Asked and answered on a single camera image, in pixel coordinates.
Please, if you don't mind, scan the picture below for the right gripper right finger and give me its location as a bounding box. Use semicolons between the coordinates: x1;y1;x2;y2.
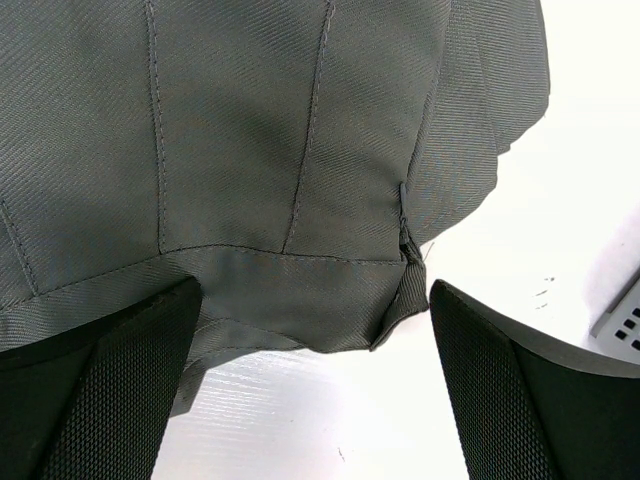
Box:
430;280;639;480

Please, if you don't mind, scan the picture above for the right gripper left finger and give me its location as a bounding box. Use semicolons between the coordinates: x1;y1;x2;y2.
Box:
1;278;202;479

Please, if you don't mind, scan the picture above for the grey pleated skirt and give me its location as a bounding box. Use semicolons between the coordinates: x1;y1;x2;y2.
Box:
0;0;553;419

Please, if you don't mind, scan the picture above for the white plastic mesh basket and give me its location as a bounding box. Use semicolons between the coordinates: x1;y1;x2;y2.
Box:
590;272;639;364

